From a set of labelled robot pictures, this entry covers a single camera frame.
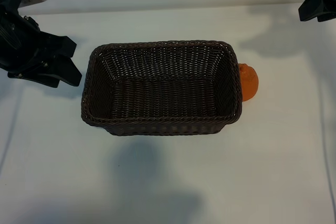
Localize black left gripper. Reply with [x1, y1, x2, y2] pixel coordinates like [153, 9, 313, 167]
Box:
[0, 4, 83, 89]

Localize dark brown woven basket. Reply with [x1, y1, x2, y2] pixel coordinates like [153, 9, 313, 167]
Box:
[80, 40, 243, 137]

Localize orange fruit with knobbly stem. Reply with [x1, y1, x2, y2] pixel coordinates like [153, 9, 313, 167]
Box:
[238, 62, 260, 102]

